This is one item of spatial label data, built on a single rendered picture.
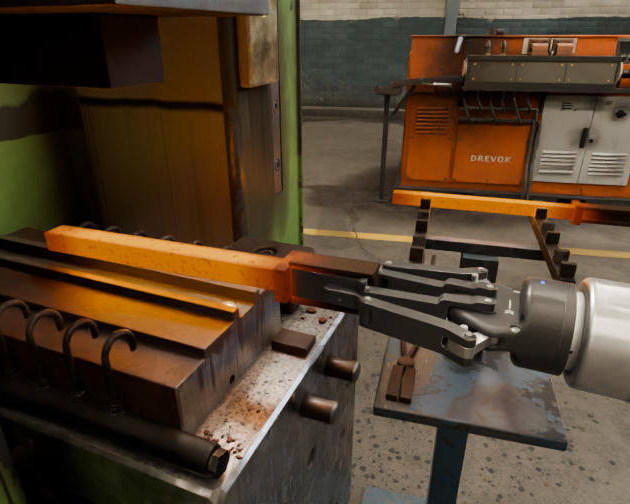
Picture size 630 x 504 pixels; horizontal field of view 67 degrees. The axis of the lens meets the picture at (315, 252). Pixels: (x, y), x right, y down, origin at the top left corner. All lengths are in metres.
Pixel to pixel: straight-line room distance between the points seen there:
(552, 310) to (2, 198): 0.77
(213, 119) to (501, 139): 3.45
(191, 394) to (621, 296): 0.36
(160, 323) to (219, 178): 0.31
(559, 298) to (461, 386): 0.52
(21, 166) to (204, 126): 0.31
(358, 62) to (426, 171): 4.23
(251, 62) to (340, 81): 7.38
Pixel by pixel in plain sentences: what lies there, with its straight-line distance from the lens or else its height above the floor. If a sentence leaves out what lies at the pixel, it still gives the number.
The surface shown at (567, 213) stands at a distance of 0.99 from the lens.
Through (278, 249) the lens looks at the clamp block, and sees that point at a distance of 0.67.
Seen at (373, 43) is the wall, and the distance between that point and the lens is 8.00.
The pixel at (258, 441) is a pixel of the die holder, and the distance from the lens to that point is 0.48.
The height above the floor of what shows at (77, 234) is 1.04.
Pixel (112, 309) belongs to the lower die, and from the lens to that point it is 0.55.
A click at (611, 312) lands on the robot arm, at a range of 0.40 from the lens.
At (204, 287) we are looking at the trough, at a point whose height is 0.99.
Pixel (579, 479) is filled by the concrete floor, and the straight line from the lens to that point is 1.83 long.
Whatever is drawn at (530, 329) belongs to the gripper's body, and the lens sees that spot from 0.40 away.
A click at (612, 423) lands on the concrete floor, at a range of 2.08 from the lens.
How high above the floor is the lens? 1.25
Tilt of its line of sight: 25 degrees down
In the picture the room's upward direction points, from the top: straight up
